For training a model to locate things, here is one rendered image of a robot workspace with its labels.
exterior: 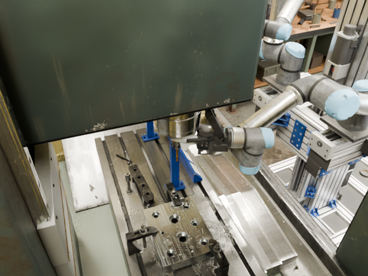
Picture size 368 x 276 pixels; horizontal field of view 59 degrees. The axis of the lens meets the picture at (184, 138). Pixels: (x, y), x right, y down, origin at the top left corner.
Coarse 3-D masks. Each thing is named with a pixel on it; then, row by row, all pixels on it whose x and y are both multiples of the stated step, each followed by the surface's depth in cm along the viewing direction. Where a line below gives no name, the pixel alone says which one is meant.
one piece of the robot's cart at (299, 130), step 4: (296, 120) 192; (296, 124) 192; (300, 124) 190; (296, 128) 194; (300, 128) 191; (304, 128) 188; (292, 132) 198; (296, 132) 195; (300, 132) 192; (304, 132) 189; (292, 136) 199; (296, 136) 196; (300, 136) 193; (292, 140) 200; (296, 140) 197; (300, 140) 194; (292, 144) 201; (296, 144) 198; (300, 144) 195
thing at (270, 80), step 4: (268, 76) 206; (272, 76) 206; (264, 80) 204; (268, 80) 201; (272, 80) 202; (272, 84) 198; (276, 84) 198; (268, 88) 203; (272, 88) 203; (276, 88) 196; (280, 88) 194; (284, 88) 194; (280, 92) 193; (272, 96) 195; (276, 96) 196
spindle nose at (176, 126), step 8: (200, 112) 105; (160, 120) 102; (168, 120) 100; (176, 120) 100; (184, 120) 100; (192, 120) 102; (200, 120) 108; (160, 128) 104; (168, 128) 102; (176, 128) 101; (184, 128) 102; (192, 128) 103; (168, 136) 104; (176, 136) 103; (184, 136) 104
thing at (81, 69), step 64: (0, 0) 61; (64, 0) 65; (128, 0) 69; (192, 0) 74; (256, 0) 80; (0, 64) 67; (64, 64) 72; (128, 64) 78; (192, 64) 84; (256, 64) 92; (64, 128) 81
